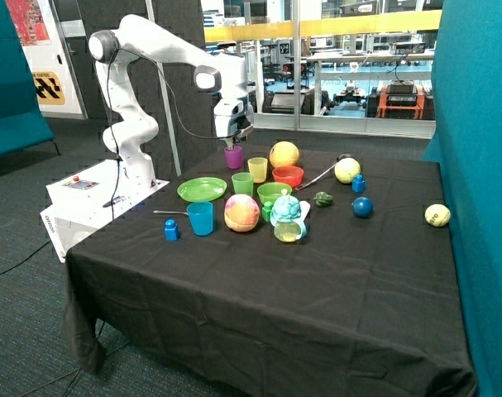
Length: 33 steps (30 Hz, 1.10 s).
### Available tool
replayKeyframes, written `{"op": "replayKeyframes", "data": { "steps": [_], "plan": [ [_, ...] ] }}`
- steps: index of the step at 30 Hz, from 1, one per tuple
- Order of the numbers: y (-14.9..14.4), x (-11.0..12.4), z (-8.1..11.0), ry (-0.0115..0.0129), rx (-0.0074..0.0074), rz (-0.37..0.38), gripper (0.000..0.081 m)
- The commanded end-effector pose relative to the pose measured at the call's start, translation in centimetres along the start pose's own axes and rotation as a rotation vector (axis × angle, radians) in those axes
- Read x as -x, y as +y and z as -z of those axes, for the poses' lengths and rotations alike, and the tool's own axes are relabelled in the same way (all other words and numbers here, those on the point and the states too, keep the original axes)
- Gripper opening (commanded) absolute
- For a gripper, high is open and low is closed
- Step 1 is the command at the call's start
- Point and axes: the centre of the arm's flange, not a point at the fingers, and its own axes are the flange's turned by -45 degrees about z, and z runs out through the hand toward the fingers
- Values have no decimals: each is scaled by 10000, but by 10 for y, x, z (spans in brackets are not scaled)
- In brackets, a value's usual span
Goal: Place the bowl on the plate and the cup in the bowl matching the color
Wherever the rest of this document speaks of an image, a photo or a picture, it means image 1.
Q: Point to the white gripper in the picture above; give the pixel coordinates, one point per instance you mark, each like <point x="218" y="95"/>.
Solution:
<point x="233" y="119"/>

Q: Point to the green plastic cup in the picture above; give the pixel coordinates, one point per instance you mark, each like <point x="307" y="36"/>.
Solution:
<point x="243" y="183"/>

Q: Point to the green plastic bowl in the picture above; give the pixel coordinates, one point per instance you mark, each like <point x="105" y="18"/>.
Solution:
<point x="269" y="192"/>

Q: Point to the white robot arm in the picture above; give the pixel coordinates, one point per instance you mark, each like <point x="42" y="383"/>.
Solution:
<point x="137" y="37"/>

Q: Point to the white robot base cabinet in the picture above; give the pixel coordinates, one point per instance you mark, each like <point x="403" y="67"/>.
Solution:
<point x="87" y="201"/>

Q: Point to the purple plastic cup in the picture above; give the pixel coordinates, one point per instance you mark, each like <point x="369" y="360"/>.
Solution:
<point x="234" y="157"/>

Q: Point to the yellow plastic cup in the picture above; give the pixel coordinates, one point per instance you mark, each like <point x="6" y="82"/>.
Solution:
<point x="258" y="167"/>

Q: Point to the green plastic plate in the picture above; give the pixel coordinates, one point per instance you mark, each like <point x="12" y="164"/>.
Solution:
<point x="202" y="189"/>

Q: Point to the red plastic bowl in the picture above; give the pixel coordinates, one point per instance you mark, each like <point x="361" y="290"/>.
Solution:
<point x="289" y="174"/>

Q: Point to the blue plastic cup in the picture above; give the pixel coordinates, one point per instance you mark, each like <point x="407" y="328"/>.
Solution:
<point x="201" y="218"/>

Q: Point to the yellow orange ball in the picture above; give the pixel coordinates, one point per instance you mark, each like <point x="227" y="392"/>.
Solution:
<point x="283" y="153"/>

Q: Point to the pink yellow plush ball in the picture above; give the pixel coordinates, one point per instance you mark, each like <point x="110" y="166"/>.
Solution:
<point x="241" y="213"/>

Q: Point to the green toy block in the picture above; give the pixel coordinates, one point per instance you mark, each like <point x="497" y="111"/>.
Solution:
<point x="267" y="210"/>

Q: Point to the black metal ladle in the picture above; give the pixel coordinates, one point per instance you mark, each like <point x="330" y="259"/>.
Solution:
<point x="321" y="174"/>

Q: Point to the light blue toy bottle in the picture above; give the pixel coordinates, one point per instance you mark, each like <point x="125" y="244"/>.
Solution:
<point x="288" y="217"/>

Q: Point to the metal spoon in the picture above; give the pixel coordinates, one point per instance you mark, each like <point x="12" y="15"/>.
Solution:
<point x="165" y="212"/>

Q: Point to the blue toy block front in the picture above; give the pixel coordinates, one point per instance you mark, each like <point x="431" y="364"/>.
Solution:
<point x="171" y="230"/>

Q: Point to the blue toy block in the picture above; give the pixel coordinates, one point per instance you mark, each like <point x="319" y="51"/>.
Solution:
<point x="171" y="230"/>
<point x="358" y="184"/>

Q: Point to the green toy pepper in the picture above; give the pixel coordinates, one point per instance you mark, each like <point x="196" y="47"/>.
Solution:
<point x="323" y="199"/>

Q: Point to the yellow green softball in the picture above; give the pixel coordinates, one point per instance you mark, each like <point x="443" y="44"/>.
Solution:
<point x="346" y="170"/>

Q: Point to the black tablecloth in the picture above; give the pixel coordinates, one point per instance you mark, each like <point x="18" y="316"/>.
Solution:
<point x="358" y="307"/>

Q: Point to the blue toy block rear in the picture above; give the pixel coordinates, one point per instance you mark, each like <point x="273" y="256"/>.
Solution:
<point x="358" y="184"/>

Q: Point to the dark blue ball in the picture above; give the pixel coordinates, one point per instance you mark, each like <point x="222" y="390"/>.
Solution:
<point x="362" y="207"/>

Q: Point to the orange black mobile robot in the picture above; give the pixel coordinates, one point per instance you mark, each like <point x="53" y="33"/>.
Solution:
<point x="401" y="99"/>

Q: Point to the yellow black sign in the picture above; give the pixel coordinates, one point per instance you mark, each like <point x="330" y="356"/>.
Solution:
<point x="48" y="88"/>

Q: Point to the teal sofa left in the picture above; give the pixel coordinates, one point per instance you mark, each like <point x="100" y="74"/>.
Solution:
<point x="21" y="122"/>

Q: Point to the yellow tennis ball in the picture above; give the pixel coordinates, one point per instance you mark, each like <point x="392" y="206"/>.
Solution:
<point x="437" y="215"/>

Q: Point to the teal partition right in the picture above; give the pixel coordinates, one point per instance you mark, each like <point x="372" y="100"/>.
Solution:
<point x="467" y="144"/>

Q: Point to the red wall poster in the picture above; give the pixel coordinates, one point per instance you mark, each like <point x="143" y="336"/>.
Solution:
<point x="29" y="22"/>

